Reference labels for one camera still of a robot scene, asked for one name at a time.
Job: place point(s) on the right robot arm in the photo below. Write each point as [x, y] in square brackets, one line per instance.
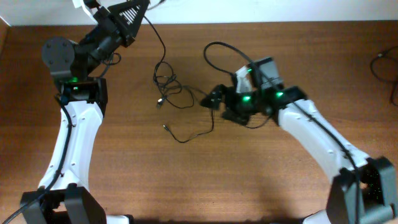
[363, 189]

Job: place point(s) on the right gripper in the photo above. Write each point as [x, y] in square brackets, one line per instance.
[230, 91]

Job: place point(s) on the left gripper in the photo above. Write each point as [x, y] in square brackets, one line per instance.
[107, 23]

